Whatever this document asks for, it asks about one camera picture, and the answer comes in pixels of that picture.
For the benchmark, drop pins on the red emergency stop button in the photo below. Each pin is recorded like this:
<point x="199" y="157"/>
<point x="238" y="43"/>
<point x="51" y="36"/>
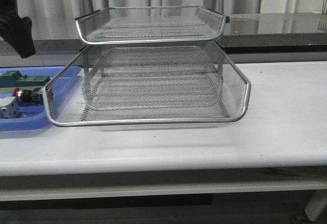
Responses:
<point x="28" y="96"/>

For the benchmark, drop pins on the silver mesh bottom tray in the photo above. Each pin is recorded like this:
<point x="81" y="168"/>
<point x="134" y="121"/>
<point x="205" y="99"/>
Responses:
<point x="154" y="91"/>

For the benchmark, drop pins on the blue plastic tray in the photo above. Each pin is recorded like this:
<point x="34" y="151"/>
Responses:
<point x="25" y="121"/>

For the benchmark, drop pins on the green terminal block module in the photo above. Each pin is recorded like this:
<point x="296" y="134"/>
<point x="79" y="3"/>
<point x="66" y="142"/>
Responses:
<point x="16" y="79"/>

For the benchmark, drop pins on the grey metal rack frame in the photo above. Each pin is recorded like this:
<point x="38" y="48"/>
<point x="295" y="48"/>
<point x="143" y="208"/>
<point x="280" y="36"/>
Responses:
<point x="144" y="64"/>

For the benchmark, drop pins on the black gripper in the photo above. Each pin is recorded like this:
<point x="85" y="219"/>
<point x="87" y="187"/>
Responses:
<point x="16" y="31"/>

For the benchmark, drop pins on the silver mesh tray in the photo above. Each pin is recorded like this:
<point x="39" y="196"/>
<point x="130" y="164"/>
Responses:
<point x="168" y="58"/>
<point x="125" y="25"/>
<point x="154" y="91"/>

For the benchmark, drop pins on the white table leg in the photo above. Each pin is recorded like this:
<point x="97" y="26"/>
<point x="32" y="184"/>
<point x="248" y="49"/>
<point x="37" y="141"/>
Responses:
<point x="316" y="205"/>

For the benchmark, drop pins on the dark steel back counter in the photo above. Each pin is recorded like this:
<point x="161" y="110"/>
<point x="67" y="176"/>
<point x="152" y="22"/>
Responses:
<point x="245" y="33"/>

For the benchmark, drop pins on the silver mesh top tray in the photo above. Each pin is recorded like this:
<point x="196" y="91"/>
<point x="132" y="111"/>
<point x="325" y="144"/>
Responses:
<point x="125" y="25"/>

